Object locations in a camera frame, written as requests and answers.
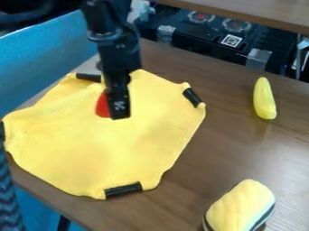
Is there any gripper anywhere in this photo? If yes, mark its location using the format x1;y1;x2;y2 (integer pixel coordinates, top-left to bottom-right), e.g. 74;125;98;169
95;35;144;121

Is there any red toy strawberry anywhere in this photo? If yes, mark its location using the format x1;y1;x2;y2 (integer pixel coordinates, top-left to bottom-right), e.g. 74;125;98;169
94;91;113;118

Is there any yellow cloth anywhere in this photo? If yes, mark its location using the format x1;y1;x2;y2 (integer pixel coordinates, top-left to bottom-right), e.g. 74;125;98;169
1;69;208;200

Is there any black tool case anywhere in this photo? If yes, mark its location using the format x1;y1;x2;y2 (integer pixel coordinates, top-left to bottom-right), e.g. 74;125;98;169
134;7;300;76

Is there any yellow toy banana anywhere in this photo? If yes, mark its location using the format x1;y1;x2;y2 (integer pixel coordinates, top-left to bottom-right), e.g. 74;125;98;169
252;76;279;121

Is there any yellow toy with black stripe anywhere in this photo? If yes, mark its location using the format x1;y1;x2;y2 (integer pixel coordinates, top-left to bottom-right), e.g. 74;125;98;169
201;179;278;231

